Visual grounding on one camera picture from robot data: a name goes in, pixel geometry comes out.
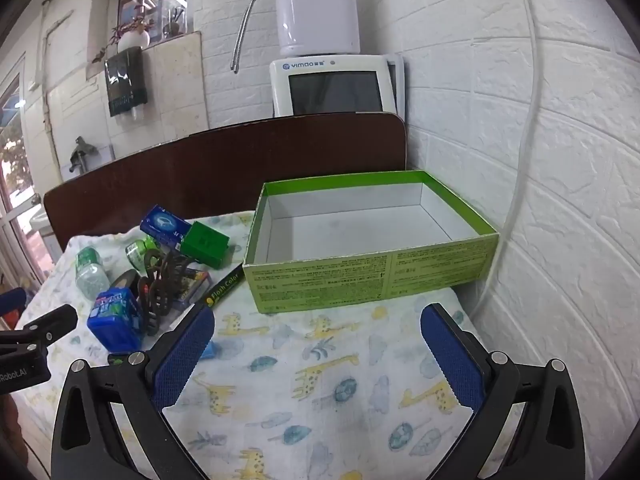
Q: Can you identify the dark metal clip bundle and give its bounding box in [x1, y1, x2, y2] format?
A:
[138, 249, 194, 336]

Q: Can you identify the white cable on wall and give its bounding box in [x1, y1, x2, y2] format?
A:
[468, 0, 544, 319]

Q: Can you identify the black electrical tape roll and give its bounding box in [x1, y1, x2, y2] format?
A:
[111, 269, 140, 297]

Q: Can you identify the blue medicine box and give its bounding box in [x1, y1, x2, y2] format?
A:
[140, 205, 191, 252]

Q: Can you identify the green cardboard box tray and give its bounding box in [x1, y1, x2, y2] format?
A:
[243, 170, 499, 314]

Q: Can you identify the green mosquito liquid bottle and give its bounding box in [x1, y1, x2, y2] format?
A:
[125, 235, 158, 274]

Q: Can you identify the black green pen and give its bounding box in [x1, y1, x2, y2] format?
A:
[202, 264, 245, 308]

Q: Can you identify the black wall dispenser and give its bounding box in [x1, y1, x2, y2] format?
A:
[104, 47, 149, 117]

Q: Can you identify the small green carton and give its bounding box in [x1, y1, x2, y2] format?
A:
[180, 221, 229, 269]

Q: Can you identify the white Yimao water purifier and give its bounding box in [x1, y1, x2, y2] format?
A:
[269, 54, 406, 119]

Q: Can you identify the tiger playing card box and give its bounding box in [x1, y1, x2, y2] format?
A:
[170, 269, 213, 311]

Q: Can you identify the blue gum container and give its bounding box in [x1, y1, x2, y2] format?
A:
[87, 287, 143, 353]

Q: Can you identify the clear water bottle green label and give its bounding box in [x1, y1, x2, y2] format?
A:
[75, 246, 111, 301]

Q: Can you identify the metal flexible hose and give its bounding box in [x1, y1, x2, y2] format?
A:
[229, 0, 277, 74]

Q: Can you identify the white potted plant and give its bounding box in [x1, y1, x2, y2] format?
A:
[91, 4, 155, 64]

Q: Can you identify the metal faucet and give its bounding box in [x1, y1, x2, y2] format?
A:
[70, 136, 99, 174]

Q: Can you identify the dark brown wooden board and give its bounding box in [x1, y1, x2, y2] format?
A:
[43, 113, 407, 246]

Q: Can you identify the white cylindrical tank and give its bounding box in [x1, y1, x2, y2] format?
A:
[276, 0, 360, 58]

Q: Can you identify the window with frame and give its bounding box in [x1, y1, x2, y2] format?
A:
[108, 0, 191, 48]

